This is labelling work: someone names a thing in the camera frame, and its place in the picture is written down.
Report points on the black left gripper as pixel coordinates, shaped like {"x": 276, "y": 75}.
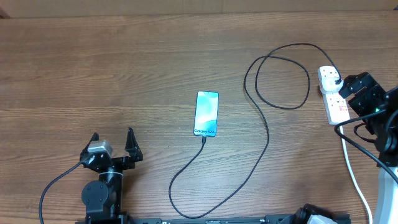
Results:
{"x": 129, "y": 163}

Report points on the blue smartphone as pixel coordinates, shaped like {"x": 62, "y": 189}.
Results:
{"x": 206, "y": 114}

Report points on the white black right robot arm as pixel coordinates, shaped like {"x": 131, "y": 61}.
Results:
{"x": 377, "y": 109}

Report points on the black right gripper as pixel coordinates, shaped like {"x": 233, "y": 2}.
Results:
{"x": 352, "y": 84}

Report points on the white charger adapter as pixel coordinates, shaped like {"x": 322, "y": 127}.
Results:
{"x": 329, "y": 85}

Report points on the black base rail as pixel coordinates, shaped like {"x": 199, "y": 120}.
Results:
{"x": 306, "y": 214}

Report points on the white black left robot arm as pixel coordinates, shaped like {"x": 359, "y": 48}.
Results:
{"x": 103, "y": 197}

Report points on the white power strip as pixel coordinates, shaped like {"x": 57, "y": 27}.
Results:
{"x": 335, "y": 106}

